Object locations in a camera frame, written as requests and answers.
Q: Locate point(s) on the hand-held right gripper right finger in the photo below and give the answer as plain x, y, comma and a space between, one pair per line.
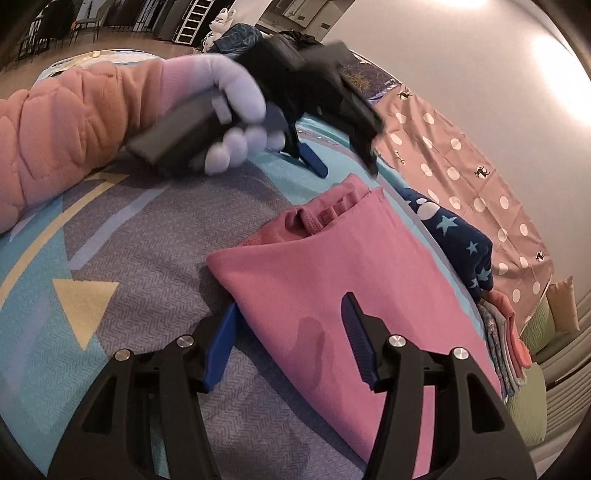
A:
360, 341

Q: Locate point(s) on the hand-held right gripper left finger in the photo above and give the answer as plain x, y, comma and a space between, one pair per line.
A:
221, 346

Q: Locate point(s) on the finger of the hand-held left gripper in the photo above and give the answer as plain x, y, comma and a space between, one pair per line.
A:
364, 124
311, 159

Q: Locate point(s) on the pink long-sleeved shirt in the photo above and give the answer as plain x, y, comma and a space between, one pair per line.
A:
323, 258

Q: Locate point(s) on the person's left hand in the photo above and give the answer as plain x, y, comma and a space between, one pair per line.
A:
240, 92

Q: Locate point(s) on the black cloth pile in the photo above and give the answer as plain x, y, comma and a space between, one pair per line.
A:
302, 39

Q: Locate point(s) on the purple tree-print blanket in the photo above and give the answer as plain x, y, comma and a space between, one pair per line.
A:
374, 76

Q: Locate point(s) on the white cat figure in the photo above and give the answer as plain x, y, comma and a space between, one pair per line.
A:
218, 27

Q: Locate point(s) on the pink polka-dot sheet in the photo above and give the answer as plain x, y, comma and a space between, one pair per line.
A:
466, 161

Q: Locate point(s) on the white ladder shelf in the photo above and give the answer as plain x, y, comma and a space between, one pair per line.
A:
193, 21

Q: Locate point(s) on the floral folded garment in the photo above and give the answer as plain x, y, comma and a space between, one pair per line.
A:
496, 364

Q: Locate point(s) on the grey folded garment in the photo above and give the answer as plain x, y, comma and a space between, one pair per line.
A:
501, 350

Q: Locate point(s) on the navy star-print garment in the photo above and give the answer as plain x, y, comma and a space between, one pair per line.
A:
457, 235

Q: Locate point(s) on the large green pillow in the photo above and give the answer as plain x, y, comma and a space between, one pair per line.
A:
528, 406

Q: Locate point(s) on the small green pillow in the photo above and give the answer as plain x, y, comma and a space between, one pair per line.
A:
542, 327

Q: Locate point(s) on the beige cushion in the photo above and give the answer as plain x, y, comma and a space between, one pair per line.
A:
564, 304

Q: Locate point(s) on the dark chair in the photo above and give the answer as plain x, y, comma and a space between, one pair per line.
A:
90, 21
34, 39

